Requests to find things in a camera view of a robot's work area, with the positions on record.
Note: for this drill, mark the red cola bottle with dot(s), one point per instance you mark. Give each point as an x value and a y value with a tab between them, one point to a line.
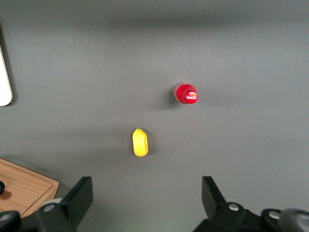
181	93

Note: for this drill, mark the dark grey table mat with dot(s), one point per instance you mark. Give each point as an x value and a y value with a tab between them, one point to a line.
154	48

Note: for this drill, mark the oak wooden drawer cabinet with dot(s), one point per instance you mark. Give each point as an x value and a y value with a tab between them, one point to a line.
29	178

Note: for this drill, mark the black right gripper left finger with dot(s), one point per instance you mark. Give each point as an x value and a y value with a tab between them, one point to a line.
77	200

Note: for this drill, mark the cream plastic tray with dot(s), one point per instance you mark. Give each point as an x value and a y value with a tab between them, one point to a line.
4	84

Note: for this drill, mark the yellow lemon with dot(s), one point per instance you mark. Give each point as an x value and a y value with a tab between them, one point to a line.
140	142

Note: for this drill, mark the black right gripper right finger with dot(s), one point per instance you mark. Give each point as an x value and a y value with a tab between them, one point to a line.
214	205

